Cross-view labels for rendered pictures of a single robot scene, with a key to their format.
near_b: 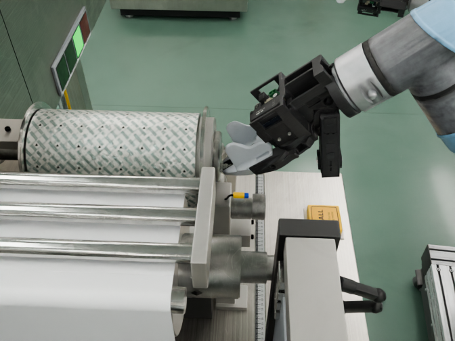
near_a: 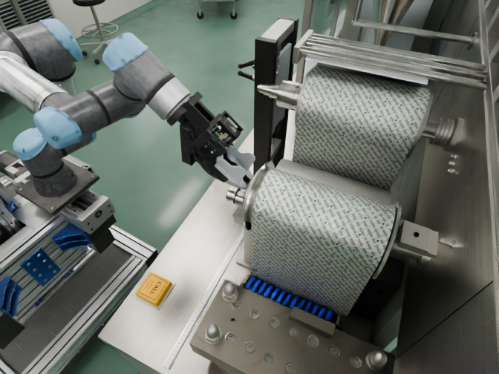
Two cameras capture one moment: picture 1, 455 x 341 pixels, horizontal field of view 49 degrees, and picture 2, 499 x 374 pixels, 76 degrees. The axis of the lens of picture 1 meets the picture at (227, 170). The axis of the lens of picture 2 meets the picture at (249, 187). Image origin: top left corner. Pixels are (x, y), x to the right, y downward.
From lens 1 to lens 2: 0.95 m
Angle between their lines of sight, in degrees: 85
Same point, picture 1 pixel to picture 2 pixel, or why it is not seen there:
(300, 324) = (285, 27)
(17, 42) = (442, 336)
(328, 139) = not seen: hidden behind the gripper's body
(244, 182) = (186, 363)
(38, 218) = (367, 53)
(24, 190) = (376, 70)
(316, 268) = (272, 33)
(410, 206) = not seen: outside the picture
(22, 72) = (428, 332)
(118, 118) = (322, 197)
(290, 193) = (156, 331)
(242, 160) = (244, 161)
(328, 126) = not seen: hidden behind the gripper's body
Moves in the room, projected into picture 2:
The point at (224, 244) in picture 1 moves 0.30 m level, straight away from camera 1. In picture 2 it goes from (288, 83) to (235, 168)
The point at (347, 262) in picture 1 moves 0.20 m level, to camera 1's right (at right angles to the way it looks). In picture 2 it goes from (164, 256) to (111, 234)
